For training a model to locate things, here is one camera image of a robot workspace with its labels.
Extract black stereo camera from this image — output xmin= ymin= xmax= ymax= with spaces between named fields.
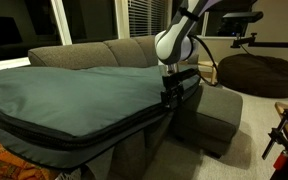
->
xmin=222 ymin=11 xmax=264 ymax=25

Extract grey ottoman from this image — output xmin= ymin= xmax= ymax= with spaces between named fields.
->
xmin=143 ymin=78 xmax=288 ymax=180

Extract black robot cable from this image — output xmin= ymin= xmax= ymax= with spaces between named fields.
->
xmin=188 ymin=34 xmax=220 ymax=87

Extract black camera arm pole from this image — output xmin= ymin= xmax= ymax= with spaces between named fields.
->
xmin=230 ymin=31 xmax=288 ymax=51

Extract red clamp handle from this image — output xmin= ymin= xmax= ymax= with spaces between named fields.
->
xmin=272 ymin=149 xmax=288 ymax=172

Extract dark brown beanbag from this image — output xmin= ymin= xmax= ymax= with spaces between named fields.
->
xmin=216 ymin=54 xmax=288 ymax=99

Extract grey fabric couch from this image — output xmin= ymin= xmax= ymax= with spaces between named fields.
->
xmin=27 ymin=35 xmax=244 ymax=180

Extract light wooden stool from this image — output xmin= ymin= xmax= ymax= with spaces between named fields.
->
xmin=197 ymin=59 xmax=220 ymax=87

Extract white window blinds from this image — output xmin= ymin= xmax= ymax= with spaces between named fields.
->
xmin=127 ymin=0 xmax=170 ymax=38

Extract black table clamp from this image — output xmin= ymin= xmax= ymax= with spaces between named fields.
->
xmin=261 ymin=109 xmax=288 ymax=161

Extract teal zippered cushion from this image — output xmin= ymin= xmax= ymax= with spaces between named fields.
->
xmin=0 ymin=64 xmax=202 ymax=170

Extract orange patterned blanket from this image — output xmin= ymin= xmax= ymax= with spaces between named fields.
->
xmin=0 ymin=141 xmax=63 ymax=180

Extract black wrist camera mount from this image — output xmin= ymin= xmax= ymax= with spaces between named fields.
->
xmin=161 ymin=68 xmax=200 ymax=88

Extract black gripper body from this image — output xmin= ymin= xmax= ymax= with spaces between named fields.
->
xmin=161 ymin=81 xmax=185 ymax=103

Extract white window frame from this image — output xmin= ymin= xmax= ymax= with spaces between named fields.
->
xmin=0 ymin=0 xmax=131 ymax=75

